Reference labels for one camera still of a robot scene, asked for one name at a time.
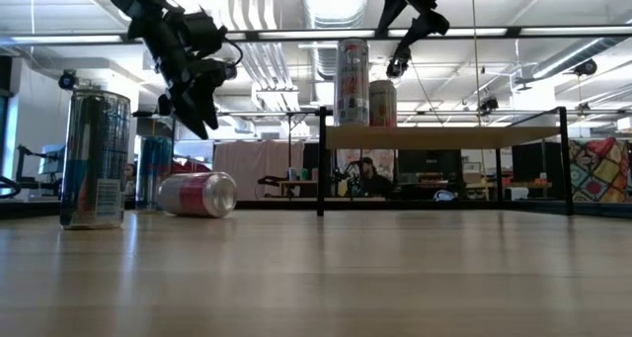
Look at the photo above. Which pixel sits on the background wooden table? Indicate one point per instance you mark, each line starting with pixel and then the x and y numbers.
pixel 296 183

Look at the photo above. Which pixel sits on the white curtain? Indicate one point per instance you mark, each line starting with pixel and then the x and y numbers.
pixel 257 169

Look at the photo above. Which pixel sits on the ribbed silver ventilation duct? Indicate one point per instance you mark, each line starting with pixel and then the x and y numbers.
pixel 323 60

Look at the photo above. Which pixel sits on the slanted silver ventilation duct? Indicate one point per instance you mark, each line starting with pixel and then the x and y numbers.
pixel 568 62

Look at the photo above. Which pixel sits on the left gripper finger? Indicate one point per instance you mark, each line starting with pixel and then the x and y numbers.
pixel 182 102
pixel 207 95

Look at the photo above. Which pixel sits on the black background cabinet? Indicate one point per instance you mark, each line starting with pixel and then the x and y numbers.
pixel 530 161

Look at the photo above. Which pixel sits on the black ceiling spot lamp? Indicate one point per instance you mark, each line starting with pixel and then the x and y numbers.
pixel 586 67
pixel 489 104
pixel 68 79
pixel 398 66

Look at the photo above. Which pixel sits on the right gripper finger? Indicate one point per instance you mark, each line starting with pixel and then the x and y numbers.
pixel 392 13
pixel 429 25

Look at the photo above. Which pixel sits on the small white background object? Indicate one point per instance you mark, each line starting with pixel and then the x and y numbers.
pixel 444 195

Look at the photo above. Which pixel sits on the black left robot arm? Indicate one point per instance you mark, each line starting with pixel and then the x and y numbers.
pixel 128 1

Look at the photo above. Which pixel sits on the person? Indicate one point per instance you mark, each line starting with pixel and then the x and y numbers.
pixel 372 181

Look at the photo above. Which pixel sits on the tall silver blue can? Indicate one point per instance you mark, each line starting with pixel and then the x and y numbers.
pixel 95 159

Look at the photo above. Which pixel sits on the white slim Celsius can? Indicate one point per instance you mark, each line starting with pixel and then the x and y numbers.
pixel 351 82

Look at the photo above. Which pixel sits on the colourful patchwork cloth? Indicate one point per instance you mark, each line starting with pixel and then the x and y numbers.
pixel 600 171

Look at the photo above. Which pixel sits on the black bar with light strips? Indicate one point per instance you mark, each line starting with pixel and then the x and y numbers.
pixel 513 31

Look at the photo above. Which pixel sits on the red white Spindrift can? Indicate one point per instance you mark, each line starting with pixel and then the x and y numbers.
pixel 197 194
pixel 383 105

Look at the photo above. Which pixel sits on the black-framed wooden shelf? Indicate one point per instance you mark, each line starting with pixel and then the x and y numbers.
pixel 469 137

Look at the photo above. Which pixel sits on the background computer monitor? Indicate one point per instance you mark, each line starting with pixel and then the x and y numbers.
pixel 52 159

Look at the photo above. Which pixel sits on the blue Red Bull can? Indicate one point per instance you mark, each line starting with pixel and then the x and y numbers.
pixel 154 174

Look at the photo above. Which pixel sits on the black background rig frame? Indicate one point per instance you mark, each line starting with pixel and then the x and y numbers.
pixel 266 113

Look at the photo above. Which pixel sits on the black background monitor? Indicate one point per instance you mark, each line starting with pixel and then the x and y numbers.
pixel 424 164

